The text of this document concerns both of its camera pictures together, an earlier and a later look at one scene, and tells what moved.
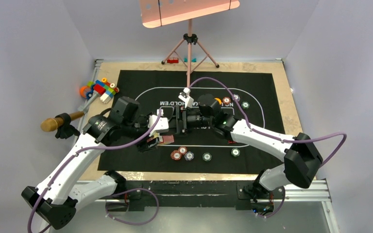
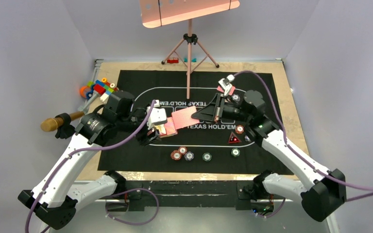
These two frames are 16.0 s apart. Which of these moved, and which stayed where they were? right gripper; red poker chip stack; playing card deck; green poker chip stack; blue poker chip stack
Moved: playing card deck; right gripper
Stayed: green poker chip stack; red poker chip stack; blue poker chip stack
